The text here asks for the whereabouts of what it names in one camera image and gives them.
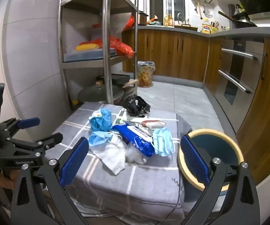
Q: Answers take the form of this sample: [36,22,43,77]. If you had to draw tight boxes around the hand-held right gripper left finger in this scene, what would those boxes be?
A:
[10,136,89,225]

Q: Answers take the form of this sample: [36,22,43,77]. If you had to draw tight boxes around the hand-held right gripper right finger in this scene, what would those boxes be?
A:
[180,135,261,225]

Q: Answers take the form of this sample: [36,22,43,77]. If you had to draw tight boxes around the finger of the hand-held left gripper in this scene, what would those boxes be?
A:
[0,132,63,157]
[0,117,41,139]

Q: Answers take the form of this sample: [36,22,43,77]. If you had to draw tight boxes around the blue bin with beige rim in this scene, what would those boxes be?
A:
[177,129,244,203]

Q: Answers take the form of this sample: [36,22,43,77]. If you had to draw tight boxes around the red and white packet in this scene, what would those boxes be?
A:
[140,120,167,130]

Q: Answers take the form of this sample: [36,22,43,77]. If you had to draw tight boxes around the black plastic bag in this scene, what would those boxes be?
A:
[125,95,151,118]

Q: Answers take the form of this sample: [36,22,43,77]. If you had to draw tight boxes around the blue face mask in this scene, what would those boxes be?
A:
[88,131,120,147]
[152,128,175,157]

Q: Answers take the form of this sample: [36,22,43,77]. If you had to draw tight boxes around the white paper towel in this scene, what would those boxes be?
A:
[94,137,126,176]

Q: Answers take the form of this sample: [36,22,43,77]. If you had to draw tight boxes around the crumpled blue plastic bag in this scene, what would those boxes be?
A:
[89,108,113,132]

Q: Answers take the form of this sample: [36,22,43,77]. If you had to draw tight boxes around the blue wet wipes pack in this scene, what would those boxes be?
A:
[113,124,155,157]

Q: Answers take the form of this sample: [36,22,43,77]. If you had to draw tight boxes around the clear plastic bag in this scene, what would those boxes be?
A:
[125,143,148,164]

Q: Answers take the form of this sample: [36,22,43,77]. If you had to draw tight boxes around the large black wok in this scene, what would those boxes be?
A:
[77,84,125,104]

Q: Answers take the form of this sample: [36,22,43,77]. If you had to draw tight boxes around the grey metal pot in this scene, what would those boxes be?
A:
[107,91,126,106]

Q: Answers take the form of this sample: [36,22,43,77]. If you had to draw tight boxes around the grey plastic storage box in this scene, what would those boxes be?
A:
[63,48,117,63]

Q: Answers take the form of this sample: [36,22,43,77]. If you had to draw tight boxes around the yellow plastic packet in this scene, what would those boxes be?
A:
[76,43,99,51]

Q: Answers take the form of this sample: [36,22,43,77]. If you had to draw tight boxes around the stainless steel oven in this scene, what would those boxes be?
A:
[214,36,266,132]

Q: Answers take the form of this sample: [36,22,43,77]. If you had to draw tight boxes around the floral waste bin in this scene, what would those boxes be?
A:
[137,61,155,88]

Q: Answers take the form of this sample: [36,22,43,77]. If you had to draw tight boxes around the steel shelf rack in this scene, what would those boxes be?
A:
[59,0,140,112]

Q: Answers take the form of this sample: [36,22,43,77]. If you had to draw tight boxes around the wooden kitchen cabinets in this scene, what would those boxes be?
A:
[123,27,270,186]

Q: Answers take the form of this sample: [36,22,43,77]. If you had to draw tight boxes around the yellow food packet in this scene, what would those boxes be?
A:
[201,24,220,34]

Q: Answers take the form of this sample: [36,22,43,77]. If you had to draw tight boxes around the grey kitchen countertop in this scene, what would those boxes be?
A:
[135,25,270,38]

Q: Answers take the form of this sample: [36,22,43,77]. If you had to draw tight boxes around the small orange plastic bag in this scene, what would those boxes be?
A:
[123,14,135,32]

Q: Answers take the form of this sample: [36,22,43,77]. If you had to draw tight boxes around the cooking oil bottle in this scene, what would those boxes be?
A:
[164,14,174,27]

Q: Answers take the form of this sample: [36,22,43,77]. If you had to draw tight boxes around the steel cooking pot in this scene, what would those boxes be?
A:
[137,12,148,26]

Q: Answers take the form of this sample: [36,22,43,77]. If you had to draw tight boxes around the kitchen window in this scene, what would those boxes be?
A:
[163,0,190,22]

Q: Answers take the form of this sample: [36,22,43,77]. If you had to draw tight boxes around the black square pan wooden handle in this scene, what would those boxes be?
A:
[96,74,139,89]

